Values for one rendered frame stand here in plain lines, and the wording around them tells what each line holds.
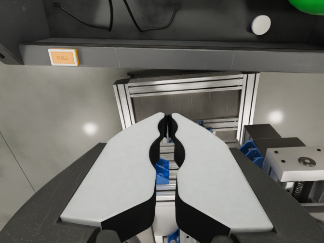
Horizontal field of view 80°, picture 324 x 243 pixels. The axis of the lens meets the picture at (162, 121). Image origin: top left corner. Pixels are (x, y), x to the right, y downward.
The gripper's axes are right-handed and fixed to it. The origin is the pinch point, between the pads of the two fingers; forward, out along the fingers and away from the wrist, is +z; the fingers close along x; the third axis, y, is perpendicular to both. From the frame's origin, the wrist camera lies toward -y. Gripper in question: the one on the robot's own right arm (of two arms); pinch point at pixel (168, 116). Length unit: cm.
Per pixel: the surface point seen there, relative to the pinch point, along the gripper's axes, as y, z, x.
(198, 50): 0.2, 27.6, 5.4
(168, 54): 1.0, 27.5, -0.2
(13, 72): 33, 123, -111
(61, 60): 2.5, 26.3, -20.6
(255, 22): -4.4, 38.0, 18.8
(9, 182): 144, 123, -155
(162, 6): -7.2, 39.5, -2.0
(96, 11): -5.8, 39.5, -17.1
